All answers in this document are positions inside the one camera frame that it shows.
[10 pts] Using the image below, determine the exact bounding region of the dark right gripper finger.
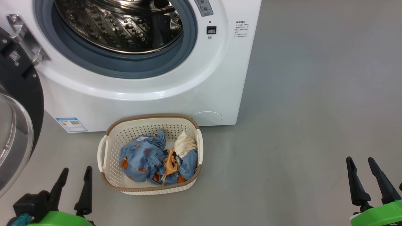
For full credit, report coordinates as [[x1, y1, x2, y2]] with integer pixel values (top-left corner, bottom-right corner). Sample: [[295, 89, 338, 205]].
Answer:
[[346, 156, 372, 206], [368, 157, 402, 204]]

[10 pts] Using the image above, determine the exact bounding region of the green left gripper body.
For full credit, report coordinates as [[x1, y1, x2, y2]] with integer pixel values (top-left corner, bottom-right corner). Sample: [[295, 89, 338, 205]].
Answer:
[[28, 211, 95, 226]]

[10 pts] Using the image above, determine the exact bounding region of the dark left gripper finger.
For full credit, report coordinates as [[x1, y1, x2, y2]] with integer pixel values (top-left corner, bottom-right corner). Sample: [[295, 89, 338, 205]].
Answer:
[[74, 166, 93, 216], [47, 168, 69, 211]]

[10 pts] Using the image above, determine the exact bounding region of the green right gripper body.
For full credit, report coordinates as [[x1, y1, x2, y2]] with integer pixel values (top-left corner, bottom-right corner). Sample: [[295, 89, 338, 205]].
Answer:
[[350, 200, 402, 226]]

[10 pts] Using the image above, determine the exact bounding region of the blue bear print garment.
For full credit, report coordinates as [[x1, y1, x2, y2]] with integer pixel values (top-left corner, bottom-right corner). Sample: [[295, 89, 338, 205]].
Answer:
[[119, 129, 167, 183]]

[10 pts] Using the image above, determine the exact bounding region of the black round glass washer door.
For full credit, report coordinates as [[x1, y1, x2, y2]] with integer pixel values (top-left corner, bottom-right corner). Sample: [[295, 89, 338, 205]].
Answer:
[[0, 27, 44, 198]]

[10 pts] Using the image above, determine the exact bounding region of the white front-load washing machine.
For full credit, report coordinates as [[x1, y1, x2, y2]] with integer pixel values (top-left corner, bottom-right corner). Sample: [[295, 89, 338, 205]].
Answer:
[[0, 0, 262, 134]]

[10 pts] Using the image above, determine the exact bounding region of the metal washing machine door hinge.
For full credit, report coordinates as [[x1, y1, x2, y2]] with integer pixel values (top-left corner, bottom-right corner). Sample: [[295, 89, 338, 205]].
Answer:
[[7, 14, 51, 66]]

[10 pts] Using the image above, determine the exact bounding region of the stainless steel washing machine drum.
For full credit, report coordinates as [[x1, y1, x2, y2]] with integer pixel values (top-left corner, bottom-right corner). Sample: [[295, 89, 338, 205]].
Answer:
[[54, 0, 184, 54]]

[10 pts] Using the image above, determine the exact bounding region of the printed text label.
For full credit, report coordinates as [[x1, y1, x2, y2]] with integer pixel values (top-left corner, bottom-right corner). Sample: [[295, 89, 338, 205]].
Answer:
[[234, 21, 250, 39]]

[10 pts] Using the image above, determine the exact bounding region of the grey warning label sticker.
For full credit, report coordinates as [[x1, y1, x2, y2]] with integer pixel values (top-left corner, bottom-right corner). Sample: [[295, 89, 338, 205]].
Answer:
[[194, 0, 214, 17]]

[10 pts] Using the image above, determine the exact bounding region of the blue energy label sticker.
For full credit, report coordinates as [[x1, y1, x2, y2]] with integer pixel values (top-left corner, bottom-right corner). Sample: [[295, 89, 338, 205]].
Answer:
[[56, 117, 88, 133]]

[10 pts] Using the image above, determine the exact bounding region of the cream laundry basket brown rim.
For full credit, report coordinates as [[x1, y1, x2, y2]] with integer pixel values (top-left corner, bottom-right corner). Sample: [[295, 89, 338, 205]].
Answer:
[[97, 114, 204, 196]]

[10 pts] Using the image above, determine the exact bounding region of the round white filter cover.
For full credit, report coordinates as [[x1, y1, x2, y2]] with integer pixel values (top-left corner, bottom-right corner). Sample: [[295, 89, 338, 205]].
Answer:
[[192, 111, 223, 124]]

